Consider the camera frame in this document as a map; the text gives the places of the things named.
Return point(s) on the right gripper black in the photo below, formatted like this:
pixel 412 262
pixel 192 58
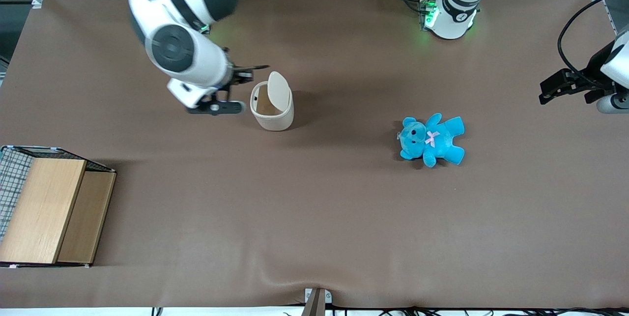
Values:
pixel 241 75

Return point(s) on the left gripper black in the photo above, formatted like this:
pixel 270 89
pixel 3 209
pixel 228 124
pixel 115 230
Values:
pixel 591 81

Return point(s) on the cream trash can swing lid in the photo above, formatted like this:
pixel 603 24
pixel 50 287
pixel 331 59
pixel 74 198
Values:
pixel 278 90

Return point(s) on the cream trash can body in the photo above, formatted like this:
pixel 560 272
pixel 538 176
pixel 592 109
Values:
pixel 275 122

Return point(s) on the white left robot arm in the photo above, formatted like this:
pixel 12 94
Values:
pixel 457 6

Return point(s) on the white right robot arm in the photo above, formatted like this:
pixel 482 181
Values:
pixel 172 48

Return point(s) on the blue teddy bear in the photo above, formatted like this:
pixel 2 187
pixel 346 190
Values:
pixel 432 139

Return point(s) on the brown table cover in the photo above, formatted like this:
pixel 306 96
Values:
pixel 314 208

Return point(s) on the light wooden shelf boards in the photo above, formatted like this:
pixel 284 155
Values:
pixel 49 208

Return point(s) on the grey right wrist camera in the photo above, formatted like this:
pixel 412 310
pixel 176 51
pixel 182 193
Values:
pixel 216 108

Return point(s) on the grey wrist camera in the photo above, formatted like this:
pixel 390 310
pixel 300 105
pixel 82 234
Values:
pixel 216 108
pixel 613 103

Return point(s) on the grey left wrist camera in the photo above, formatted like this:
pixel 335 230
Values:
pixel 613 103

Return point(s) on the grey metal table bracket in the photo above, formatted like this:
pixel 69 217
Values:
pixel 317 301

